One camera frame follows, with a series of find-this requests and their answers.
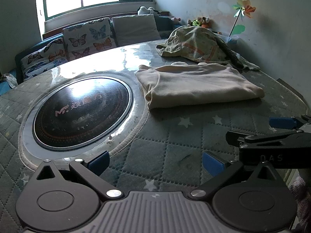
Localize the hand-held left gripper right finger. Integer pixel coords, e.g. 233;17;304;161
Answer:
190;152;276;199

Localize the large butterfly print cushion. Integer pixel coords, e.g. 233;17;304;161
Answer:
62;17;117;61

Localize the blue sofa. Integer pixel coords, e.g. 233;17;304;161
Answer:
0;16;180;95

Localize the white plush toy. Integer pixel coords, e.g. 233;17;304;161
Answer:
138;6;158;16

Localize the paper pinwheel flower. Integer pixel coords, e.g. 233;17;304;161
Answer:
229;0;257;36

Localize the person's fuzzy purple clothing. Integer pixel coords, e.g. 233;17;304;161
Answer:
289;172;311;229

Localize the grey crumpled blanket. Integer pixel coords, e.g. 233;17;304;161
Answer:
0;74;18;89

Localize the plain grey cushion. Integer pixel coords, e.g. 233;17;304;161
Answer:
111;14;161;47

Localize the cream knit garment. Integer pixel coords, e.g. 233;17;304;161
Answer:
135;62;265;110

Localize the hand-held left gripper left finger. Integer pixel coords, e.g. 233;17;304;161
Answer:
36;150;122;199

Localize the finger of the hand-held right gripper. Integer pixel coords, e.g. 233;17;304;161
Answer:
225;130;311;149
269;115;311;130

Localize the long butterfly print cushion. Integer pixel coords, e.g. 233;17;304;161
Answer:
21;37;67;80

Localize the round black induction cooktop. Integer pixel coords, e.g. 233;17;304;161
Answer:
32;76;134;151

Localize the green printed garment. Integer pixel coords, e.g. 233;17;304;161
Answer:
156;25;260;71

